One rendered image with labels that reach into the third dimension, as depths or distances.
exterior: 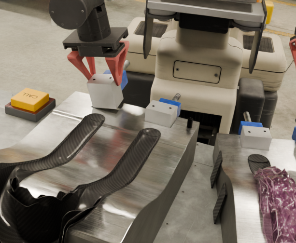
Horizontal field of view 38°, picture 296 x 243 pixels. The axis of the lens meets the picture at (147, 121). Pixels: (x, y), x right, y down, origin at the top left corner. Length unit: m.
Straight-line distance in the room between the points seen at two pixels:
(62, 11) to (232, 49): 0.59
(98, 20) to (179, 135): 0.24
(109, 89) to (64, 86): 2.09
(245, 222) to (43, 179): 0.28
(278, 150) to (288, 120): 1.94
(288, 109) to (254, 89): 1.62
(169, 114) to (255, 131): 0.17
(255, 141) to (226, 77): 0.34
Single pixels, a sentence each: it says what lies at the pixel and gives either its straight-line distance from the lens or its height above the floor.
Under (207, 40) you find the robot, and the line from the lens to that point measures 1.12.
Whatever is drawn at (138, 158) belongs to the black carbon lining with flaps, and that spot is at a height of 0.88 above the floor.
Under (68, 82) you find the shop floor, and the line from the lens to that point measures 2.91.
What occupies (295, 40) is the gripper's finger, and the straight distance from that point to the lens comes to 0.78.
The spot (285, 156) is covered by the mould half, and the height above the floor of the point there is 0.86.
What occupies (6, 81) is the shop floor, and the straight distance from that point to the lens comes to 2.96.
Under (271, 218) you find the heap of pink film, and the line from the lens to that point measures 0.62.
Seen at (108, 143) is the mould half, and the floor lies 0.89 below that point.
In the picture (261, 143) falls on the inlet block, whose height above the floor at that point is 0.87.
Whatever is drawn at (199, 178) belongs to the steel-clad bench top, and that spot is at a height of 0.80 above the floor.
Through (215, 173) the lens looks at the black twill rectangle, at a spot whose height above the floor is 0.83.
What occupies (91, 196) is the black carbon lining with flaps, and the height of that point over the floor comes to 0.92.
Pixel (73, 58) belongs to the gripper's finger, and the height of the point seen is 0.99.
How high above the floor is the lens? 1.30
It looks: 31 degrees down
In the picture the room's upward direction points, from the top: 5 degrees clockwise
